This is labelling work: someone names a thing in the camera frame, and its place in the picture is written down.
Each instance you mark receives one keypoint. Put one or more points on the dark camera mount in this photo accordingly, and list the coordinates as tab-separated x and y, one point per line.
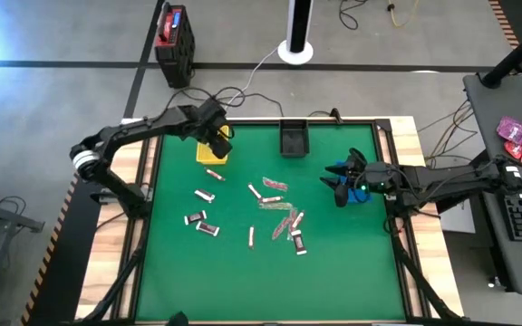
178	319

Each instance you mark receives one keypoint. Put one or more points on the red black power station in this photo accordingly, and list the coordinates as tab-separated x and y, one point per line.
177	59

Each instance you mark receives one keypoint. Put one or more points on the white black floor stand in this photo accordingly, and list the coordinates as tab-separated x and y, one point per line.
299	22

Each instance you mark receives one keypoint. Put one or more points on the slim red white candy bar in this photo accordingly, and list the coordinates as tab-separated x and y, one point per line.
271	199
297	219
254	191
251	236
215	174

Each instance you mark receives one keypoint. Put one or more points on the black frame clamp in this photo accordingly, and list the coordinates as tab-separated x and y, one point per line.
335	115

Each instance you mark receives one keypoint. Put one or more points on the brown white candy bar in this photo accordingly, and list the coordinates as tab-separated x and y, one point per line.
204	195
298	242
207	228
195	217

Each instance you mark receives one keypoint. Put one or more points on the yellow plastic basket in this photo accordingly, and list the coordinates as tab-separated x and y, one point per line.
203	156

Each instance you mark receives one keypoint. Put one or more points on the black plastic bin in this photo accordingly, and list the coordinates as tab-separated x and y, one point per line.
294	140

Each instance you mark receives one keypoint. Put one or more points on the red candy bag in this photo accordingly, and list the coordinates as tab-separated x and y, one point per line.
521	151

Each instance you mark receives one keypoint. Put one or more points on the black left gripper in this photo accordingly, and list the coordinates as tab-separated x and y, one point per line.
213	124

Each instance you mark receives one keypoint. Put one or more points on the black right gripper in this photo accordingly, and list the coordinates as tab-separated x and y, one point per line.
374	181

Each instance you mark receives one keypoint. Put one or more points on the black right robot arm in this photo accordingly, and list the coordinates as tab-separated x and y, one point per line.
447	179

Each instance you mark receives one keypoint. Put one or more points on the green table mat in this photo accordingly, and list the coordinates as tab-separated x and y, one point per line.
265	280

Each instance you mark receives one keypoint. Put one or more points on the grey desk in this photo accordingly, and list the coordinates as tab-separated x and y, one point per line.
492	117

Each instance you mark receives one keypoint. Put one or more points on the black monitor pole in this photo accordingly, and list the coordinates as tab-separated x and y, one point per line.
515	56

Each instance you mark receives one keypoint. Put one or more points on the blue plastic bin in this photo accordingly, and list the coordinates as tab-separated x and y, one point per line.
360	196

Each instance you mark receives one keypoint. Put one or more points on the black hazard striped platform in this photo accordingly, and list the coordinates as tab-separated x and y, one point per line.
61	271

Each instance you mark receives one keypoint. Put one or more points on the pink candy bag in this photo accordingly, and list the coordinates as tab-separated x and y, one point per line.
511	130

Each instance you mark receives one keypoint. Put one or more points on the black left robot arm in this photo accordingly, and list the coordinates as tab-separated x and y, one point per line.
125	131

